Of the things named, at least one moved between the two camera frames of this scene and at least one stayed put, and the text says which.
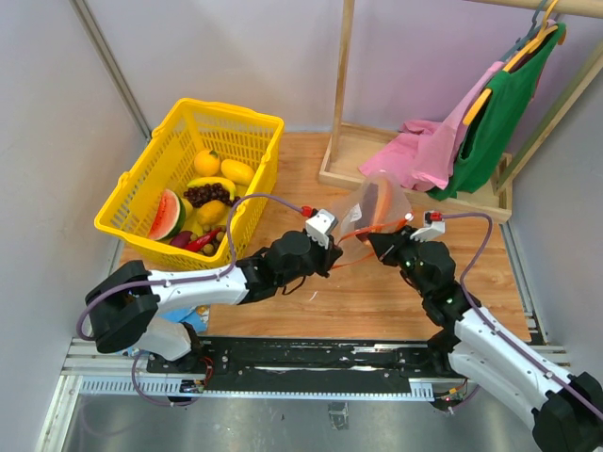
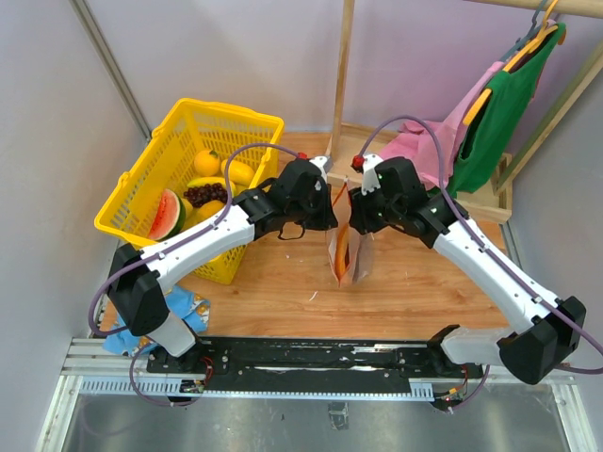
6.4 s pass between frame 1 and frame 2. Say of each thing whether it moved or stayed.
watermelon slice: stayed
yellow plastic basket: stayed
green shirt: stayed
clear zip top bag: moved
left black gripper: moved
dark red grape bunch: stayed
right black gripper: moved
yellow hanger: stayed
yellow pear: stayed
